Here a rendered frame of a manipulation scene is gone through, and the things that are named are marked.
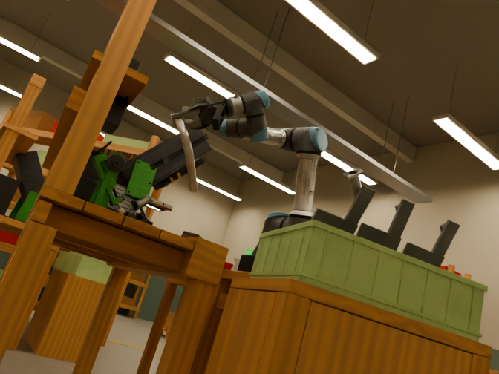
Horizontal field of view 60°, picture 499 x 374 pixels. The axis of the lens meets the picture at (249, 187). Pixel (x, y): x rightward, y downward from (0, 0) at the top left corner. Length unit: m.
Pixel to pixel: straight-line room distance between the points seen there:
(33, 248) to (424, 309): 1.20
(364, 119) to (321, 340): 6.73
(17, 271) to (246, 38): 5.41
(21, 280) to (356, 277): 1.01
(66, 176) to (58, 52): 8.19
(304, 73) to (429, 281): 5.84
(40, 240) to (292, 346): 0.86
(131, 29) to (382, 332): 1.34
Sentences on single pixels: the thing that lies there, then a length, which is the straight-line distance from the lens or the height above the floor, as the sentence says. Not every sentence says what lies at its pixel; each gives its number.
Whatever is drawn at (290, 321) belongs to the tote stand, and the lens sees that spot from 1.14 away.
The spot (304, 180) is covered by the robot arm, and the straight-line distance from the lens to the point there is 1.96.
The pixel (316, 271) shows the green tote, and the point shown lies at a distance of 1.18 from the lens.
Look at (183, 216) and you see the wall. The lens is 12.14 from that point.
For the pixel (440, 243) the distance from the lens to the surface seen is 1.54.
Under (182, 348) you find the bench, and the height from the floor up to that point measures 0.50.
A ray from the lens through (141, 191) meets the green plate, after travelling 2.24.
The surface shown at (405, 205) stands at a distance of 1.45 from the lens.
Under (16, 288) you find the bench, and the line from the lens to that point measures 1.54.
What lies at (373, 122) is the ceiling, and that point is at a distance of 7.93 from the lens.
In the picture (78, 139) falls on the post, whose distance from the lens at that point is 1.59.
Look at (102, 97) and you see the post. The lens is 1.64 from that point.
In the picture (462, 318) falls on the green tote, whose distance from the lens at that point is 1.47.
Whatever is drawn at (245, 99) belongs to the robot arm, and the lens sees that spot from 1.65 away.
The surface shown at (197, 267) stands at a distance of 1.65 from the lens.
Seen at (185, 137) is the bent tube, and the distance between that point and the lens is 1.51.
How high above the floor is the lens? 0.65
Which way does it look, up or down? 17 degrees up
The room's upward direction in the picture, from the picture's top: 17 degrees clockwise
